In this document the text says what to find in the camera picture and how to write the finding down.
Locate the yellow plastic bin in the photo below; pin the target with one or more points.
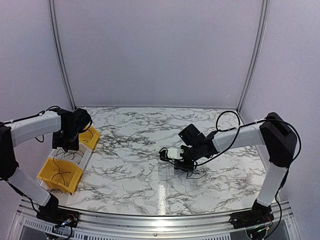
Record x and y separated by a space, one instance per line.
60 175
90 138

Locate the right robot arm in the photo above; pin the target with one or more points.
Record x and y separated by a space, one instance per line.
280 138

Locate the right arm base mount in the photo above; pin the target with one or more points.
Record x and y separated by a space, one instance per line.
257 215

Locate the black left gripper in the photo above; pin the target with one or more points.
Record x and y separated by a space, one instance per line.
56 143

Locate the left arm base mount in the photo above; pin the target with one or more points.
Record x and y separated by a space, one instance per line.
51 212

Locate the white translucent plastic bin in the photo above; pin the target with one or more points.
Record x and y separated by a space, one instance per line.
80 157

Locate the aluminium front rail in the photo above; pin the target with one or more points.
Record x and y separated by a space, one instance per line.
106 226

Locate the near yellow plastic bin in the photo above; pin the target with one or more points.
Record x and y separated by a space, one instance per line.
60 175

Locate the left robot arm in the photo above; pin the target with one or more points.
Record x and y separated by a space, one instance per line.
65 126

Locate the far yellow plastic bin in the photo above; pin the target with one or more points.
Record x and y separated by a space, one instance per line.
90 138

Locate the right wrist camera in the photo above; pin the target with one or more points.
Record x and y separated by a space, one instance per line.
171 154

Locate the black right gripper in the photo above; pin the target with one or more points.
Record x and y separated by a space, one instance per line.
184 167

